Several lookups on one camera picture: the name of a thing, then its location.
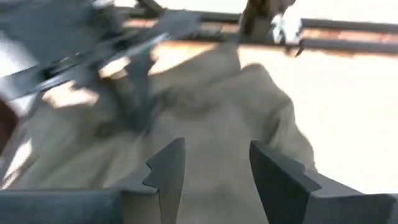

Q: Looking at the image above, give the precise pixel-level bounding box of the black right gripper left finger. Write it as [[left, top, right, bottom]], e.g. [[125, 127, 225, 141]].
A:
[[0, 138, 187, 224]]

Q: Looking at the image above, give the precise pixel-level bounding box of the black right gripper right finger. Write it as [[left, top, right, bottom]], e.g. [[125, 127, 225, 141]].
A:
[[249, 139, 398, 224]]

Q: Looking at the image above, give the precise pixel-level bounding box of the black metal table frame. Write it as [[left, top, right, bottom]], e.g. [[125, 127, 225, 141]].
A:
[[123, 7, 398, 57]]

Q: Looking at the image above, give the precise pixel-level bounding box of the dark olive green garment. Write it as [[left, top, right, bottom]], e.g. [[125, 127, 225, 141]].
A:
[[0, 40, 317, 224]]

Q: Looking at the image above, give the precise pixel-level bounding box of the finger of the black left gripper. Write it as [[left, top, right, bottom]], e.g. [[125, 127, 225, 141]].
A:
[[130, 49, 158, 132]]

